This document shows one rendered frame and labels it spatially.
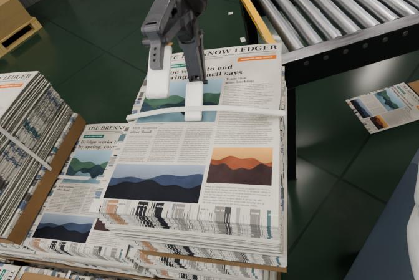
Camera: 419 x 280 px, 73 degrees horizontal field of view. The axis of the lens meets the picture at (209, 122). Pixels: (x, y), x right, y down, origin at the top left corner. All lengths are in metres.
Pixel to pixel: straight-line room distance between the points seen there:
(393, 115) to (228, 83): 1.48
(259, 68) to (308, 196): 1.10
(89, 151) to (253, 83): 0.55
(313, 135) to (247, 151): 1.35
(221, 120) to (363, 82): 1.67
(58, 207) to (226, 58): 0.57
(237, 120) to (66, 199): 0.54
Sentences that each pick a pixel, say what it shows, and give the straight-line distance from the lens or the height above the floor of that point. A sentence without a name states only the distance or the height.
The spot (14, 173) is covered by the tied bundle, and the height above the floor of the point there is 0.95.
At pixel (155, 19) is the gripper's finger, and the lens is 0.38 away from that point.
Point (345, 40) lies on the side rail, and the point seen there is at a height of 0.80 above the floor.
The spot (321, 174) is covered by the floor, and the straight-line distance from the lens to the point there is 1.63.
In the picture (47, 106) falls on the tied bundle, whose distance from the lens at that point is 0.88.
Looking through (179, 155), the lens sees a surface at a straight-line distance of 0.46.
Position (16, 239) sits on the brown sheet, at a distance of 0.85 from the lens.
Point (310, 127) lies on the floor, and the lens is 1.80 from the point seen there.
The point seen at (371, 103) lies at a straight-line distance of 1.95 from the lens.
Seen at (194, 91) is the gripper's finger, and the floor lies 1.09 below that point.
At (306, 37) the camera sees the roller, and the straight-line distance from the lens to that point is 1.09.
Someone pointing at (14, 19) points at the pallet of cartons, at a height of 0.24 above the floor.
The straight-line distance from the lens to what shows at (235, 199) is 0.39.
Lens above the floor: 1.42
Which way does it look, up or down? 48 degrees down
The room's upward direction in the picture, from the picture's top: 20 degrees counter-clockwise
